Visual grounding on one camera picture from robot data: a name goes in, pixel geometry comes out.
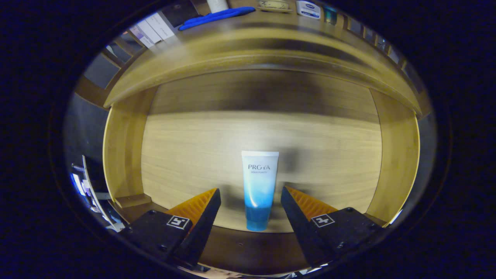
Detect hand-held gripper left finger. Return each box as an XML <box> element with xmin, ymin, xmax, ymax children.
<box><xmin>120</xmin><ymin>188</ymin><xmax>222</xmax><ymax>268</ymax></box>

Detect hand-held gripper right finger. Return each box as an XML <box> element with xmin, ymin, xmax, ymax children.
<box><xmin>281</xmin><ymin>186</ymin><xmax>386</xmax><ymax>268</ymax></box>

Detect blue and white tube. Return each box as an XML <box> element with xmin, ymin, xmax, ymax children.
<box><xmin>241</xmin><ymin>150</ymin><xmax>279</xmax><ymax>232</ymax></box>

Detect wooden drawer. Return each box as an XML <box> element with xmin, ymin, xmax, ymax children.
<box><xmin>103</xmin><ymin>70</ymin><xmax>421</xmax><ymax>276</ymax></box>

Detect wooden cabinet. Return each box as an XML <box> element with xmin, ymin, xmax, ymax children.
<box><xmin>74</xmin><ymin>0</ymin><xmax>432</xmax><ymax>117</ymax></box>

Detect wooden countertop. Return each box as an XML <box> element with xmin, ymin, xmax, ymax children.
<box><xmin>104</xmin><ymin>8</ymin><xmax>431</xmax><ymax>117</ymax></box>

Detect white cluttered side desk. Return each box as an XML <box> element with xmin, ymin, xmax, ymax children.
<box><xmin>70</xmin><ymin>155</ymin><xmax>126</xmax><ymax>233</ymax></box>

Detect thin purple book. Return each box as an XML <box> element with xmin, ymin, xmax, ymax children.
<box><xmin>130</xmin><ymin>25</ymin><xmax>155</xmax><ymax>48</ymax></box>

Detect thin white book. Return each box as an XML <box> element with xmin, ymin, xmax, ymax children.
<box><xmin>138</xmin><ymin>17</ymin><xmax>164</xmax><ymax>43</ymax></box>

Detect blue folded cloth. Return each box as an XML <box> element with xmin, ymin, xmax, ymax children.
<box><xmin>178</xmin><ymin>7</ymin><xmax>256</xmax><ymax>31</ymax></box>

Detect teal slim bottle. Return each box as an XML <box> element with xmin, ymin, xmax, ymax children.
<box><xmin>324</xmin><ymin>5</ymin><xmax>338</xmax><ymax>26</ymax></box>

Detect white bottle with blue label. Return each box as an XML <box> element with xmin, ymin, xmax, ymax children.
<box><xmin>296</xmin><ymin>0</ymin><xmax>321</xmax><ymax>20</ymax></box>

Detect white pump bottle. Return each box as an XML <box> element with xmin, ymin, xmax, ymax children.
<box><xmin>207</xmin><ymin>0</ymin><xmax>229</xmax><ymax>13</ymax></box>

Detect beige lidded teacup with saucer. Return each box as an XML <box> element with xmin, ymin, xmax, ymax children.
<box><xmin>257</xmin><ymin>0</ymin><xmax>293</xmax><ymax>13</ymax></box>

